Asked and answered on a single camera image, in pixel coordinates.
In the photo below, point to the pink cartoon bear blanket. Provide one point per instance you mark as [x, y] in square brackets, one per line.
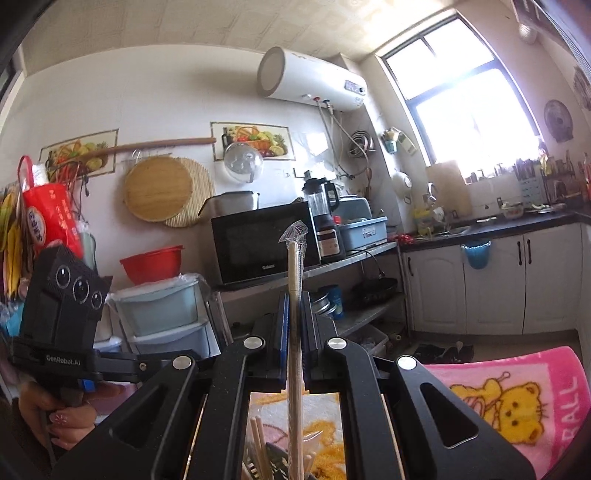
[531, 406]

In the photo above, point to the wall utensil holder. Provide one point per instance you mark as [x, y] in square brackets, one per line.
[395, 141]

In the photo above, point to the blue hanging bin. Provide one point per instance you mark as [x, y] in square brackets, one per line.
[475, 256]

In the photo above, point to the red plastic basin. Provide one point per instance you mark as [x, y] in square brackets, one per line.
[152, 265]

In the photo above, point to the black microwave oven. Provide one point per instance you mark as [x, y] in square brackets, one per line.
[258, 244]

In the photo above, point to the pale blue plastic drawer unit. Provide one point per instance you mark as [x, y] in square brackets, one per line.
[161, 309]

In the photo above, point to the clear plastic dome lid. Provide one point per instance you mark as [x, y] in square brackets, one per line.
[243, 159]

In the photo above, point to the long wooden rolling pin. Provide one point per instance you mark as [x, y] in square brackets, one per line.
[152, 144]

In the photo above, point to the fruit basket wall poster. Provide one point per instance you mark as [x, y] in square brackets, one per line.
[254, 136]

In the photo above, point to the blue plastic dish box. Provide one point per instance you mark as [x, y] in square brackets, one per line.
[364, 235]

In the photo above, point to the round wooden board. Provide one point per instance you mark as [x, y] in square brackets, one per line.
[157, 189]

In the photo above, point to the person's left hand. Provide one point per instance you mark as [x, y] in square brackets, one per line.
[60, 420]

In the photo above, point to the plastic-wrapped pale wooden chopsticks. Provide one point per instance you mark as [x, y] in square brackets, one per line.
[295, 277]

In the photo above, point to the white water heater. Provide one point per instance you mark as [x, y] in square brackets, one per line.
[309, 78]

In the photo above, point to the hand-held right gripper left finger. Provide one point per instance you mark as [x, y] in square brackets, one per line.
[282, 341]

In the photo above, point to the round bamboo mat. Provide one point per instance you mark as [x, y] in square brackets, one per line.
[201, 194]

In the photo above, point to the blue tin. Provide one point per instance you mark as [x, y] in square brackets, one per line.
[330, 302]

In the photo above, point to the white kitchen cabinets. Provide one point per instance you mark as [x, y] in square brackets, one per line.
[508, 286]

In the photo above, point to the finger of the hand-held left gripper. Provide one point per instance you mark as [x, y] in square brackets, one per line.
[129, 367]

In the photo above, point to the window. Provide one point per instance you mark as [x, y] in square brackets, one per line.
[461, 92]

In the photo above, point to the black blender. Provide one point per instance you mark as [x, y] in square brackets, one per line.
[323, 217]

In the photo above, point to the steel shelf rack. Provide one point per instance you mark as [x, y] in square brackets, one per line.
[369, 318]

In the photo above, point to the red plastic bag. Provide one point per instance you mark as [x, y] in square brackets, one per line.
[51, 217]

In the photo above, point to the black frying pan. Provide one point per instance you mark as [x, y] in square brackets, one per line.
[375, 290]

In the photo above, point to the row of condiment bottles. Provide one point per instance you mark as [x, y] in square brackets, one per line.
[581, 180]

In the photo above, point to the teal knife block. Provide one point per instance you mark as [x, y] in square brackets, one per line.
[531, 184]

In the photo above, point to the vegetable wall poster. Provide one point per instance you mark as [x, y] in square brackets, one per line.
[74, 154]

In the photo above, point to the black countertop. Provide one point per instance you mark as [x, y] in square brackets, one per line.
[508, 226]

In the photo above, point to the dark green plastic basket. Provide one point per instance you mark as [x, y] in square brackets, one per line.
[277, 464]

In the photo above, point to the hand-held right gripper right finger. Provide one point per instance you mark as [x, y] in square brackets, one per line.
[306, 350]

